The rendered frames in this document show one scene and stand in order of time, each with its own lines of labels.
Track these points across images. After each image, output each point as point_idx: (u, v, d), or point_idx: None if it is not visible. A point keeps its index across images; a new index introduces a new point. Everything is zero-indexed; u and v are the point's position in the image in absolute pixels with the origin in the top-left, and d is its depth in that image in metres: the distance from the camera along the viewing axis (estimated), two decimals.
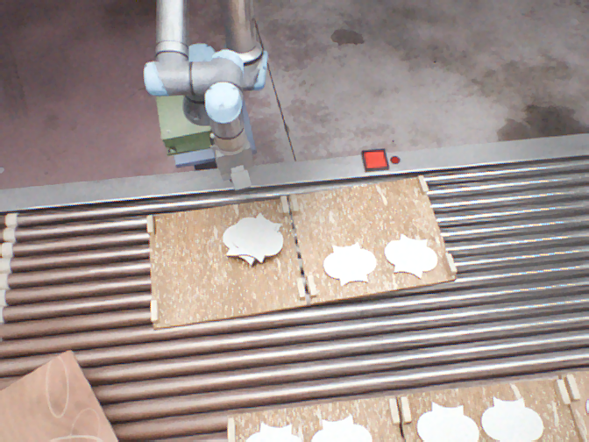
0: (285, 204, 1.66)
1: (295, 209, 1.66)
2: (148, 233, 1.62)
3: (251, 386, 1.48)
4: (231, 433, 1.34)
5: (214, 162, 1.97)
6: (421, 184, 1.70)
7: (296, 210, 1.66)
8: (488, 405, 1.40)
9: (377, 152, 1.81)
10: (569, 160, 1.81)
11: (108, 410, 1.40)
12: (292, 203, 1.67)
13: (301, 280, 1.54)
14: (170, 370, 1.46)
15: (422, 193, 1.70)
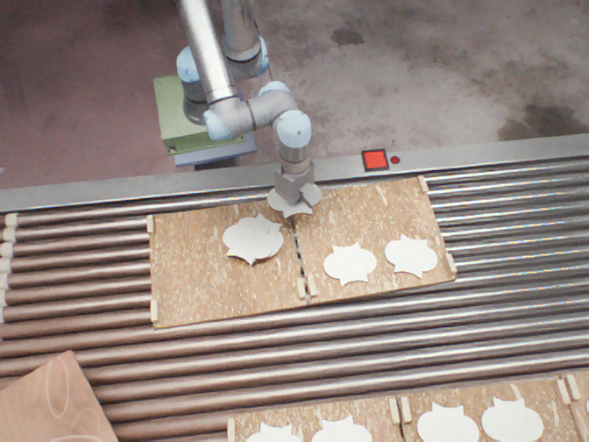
0: None
1: None
2: (148, 233, 1.62)
3: (251, 386, 1.48)
4: (231, 433, 1.34)
5: (214, 162, 1.97)
6: (421, 184, 1.70)
7: None
8: (488, 405, 1.40)
9: (377, 152, 1.81)
10: (569, 160, 1.81)
11: (108, 410, 1.40)
12: None
13: (301, 280, 1.54)
14: (170, 370, 1.46)
15: (422, 193, 1.70)
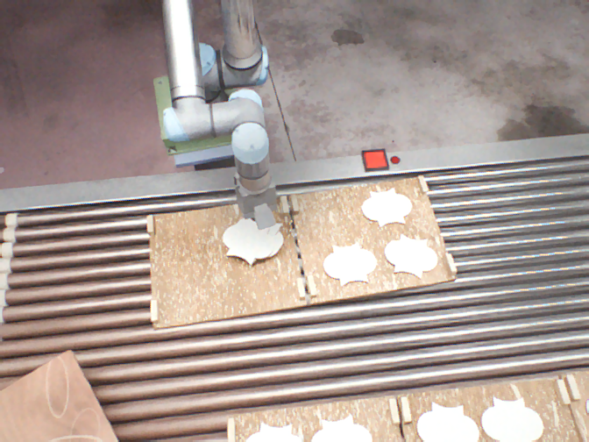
0: (285, 204, 1.66)
1: (295, 209, 1.66)
2: (148, 233, 1.62)
3: (251, 386, 1.48)
4: (231, 433, 1.34)
5: (214, 162, 1.97)
6: (421, 184, 1.70)
7: (296, 210, 1.66)
8: (488, 405, 1.40)
9: (377, 152, 1.81)
10: (569, 160, 1.81)
11: (108, 410, 1.40)
12: (292, 203, 1.67)
13: (301, 280, 1.54)
14: (170, 370, 1.46)
15: (422, 193, 1.70)
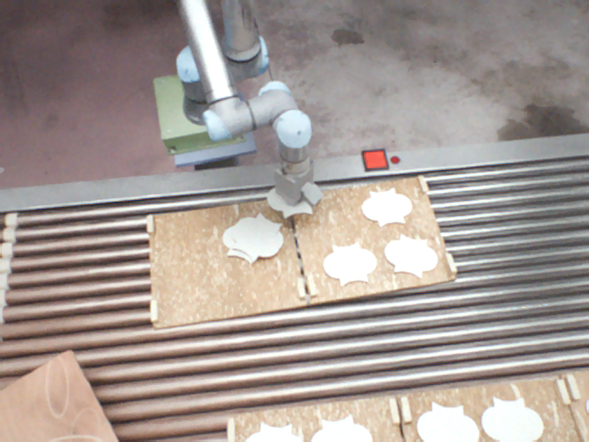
0: None
1: None
2: (148, 233, 1.62)
3: (251, 386, 1.48)
4: (231, 433, 1.34)
5: (214, 162, 1.97)
6: (421, 184, 1.70)
7: None
8: (488, 405, 1.40)
9: (377, 152, 1.81)
10: (569, 160, 1.81)
11: (108, 410, 1.40)
12: None
13: (301, 280, 1.54)
14: (170, 370, 1.46)
15: (422, 193, 1.70)
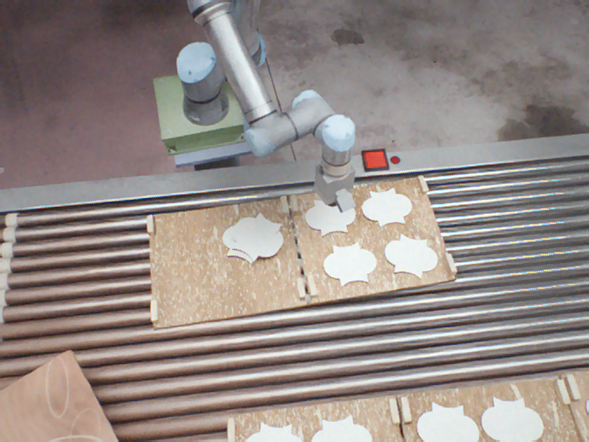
0: (285, 204, 1.66)
1: (295, 209, 1.66)
2: (148, 233, 1.62)
3: (251, 386, 1.48)
4: (231, 433, 1.34)
5: (214, 162, 1.97)
6: (421, 184, 1.70)
7: (296, 210, 1.66)
8: (488, 405, 1.40)
9: (377, 152, 1.81)
10: (569, 160, 1.81)
11: (108, 410, 1.40)
12: (292, 203, 1.67)
13: (301, 280, 1.54)
14: (170, 370, 1.46)
15: (422, 193, 1.70)
